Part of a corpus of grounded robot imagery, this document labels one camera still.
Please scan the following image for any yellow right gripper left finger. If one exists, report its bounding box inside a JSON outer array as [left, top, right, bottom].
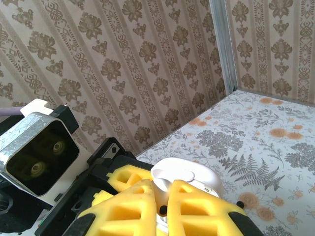
[[61, 178, 158, 236]]

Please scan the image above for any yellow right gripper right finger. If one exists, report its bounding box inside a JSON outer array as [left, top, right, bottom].
[[166, 179, 265, 236]]

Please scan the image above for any white wireless earbud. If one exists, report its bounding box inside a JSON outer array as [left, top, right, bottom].
[[153, 180, 173, 232]]

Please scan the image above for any white earbud charging case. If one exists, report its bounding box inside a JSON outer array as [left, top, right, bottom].
[[150, 158, 225, 201]]

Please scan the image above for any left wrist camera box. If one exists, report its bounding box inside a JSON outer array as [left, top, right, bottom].
[[0, 98, 93, 206]]

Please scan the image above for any aluminium frame post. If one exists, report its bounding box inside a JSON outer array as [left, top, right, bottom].
[[209, 0, 239, 96]]

